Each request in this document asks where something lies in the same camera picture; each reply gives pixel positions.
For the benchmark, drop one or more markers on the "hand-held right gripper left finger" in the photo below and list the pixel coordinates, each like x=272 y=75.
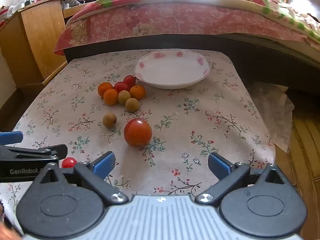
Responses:
x=105 y=163

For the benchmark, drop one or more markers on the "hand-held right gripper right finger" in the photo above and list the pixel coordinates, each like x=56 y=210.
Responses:
x=220 y=165

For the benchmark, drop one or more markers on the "pink floral bed sheet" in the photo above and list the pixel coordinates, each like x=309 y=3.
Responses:
x=162 y=22

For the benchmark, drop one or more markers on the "red cherry tomato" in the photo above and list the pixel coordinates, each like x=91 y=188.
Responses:
x=120 y=87
x=69 y=162
x=129 y=80

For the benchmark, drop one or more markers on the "floral tablecloth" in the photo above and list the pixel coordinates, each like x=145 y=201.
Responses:
x=187 y=130

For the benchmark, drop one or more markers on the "large red tomato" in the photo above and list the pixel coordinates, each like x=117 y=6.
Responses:
x=138 y=132

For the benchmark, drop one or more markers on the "brown longan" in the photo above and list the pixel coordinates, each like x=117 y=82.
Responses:
x=110 y=120
x=124 y=97
x=132 y=105

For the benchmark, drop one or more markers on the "wooden cabinet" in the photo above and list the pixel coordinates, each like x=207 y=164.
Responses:
x=37 y=42

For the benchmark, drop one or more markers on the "dark bed frame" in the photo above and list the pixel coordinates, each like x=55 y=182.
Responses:
x=262 y=63

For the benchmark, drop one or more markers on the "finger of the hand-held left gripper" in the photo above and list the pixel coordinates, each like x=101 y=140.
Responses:
x=11 y=138
x=30 y=153

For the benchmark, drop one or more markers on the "small orange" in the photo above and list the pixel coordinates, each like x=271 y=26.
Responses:
x=137 y=92
x=104 y=88
x=110 y=97

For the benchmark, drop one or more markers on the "translucent plastic sheet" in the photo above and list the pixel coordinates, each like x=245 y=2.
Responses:
x=272 y=110

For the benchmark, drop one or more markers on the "white floral plate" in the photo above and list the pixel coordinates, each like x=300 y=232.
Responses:
x=172 y=72

